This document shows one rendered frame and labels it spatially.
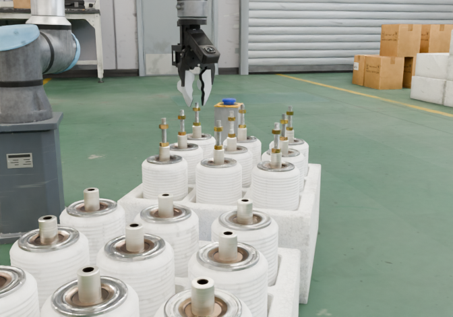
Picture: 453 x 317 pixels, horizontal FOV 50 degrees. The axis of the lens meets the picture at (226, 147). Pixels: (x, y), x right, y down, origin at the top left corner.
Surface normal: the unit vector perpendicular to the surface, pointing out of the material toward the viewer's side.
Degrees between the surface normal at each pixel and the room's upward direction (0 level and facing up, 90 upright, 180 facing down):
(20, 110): 72
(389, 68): 90
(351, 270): 0
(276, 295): 0
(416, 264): 0
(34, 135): 90
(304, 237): 90
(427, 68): 90
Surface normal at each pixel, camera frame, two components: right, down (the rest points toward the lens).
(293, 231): -0.23, 0.22
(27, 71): 0.69, 0.16
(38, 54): 0.96, 0.07
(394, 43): -0.97, 0.06
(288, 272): 0.00, -0.97
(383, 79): 0.21, 0.22
